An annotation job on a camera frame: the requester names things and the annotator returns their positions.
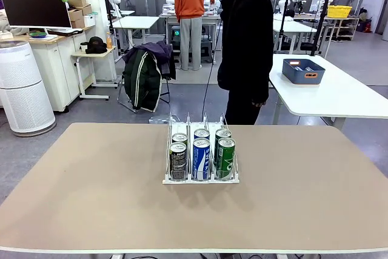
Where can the large white table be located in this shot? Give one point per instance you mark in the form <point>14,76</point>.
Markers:
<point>333,98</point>

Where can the blue plate green content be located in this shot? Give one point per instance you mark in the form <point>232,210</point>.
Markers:
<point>38,34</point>

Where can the red fire extinguisher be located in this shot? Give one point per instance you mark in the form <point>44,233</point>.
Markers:
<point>367,26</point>

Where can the low wooden shelf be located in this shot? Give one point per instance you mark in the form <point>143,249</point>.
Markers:
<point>345,28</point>

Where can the green Chilsung cider can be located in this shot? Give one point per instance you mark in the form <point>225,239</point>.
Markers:
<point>225,159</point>
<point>222,133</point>

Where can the gray plastic stool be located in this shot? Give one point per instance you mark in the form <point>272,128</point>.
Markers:
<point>206,51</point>

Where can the dark green striped jacket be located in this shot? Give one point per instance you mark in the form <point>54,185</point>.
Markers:
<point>142,83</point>

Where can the white cabinet wooden top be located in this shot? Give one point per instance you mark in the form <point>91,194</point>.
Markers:
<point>63,59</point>

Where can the white round air purifier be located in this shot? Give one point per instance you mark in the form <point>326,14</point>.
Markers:
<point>24,89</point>

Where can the black cap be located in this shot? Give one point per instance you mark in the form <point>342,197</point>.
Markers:
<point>96,45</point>

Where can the person's right forearm black sleeve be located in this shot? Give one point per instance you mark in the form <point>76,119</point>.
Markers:
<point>263,86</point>

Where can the person's right hand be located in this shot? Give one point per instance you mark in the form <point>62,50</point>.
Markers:
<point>259,104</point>

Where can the person in black jacket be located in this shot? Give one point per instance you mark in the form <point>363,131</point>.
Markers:
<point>245,28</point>

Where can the black Pepsi can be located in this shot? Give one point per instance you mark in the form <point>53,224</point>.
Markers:
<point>178,162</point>
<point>180,138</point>

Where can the blue plastic basket orange trim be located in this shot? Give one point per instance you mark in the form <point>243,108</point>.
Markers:
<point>303,76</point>

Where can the blue Pocari Sweat can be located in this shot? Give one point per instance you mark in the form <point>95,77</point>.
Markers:
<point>202,133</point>
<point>201,159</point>

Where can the metal folding chair frame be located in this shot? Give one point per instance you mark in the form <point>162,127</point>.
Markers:
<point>165,95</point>

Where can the black keyboard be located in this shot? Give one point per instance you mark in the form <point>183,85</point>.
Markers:
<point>65,31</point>

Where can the purple jacket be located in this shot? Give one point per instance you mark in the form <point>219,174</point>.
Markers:
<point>163,55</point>

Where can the white rolling side table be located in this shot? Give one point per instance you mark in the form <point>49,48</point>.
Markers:
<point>82,74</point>

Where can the black camera stand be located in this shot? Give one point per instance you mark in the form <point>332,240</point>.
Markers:
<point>321,22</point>
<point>285,13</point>

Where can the black computer monitor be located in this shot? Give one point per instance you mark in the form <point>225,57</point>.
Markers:
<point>36,8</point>

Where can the yellow plastic crate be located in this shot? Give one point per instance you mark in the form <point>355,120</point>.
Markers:
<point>339,11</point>

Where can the small white box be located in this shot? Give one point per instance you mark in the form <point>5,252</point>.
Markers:
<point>89,20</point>

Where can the white paper cup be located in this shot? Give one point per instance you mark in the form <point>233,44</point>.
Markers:
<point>83,46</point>

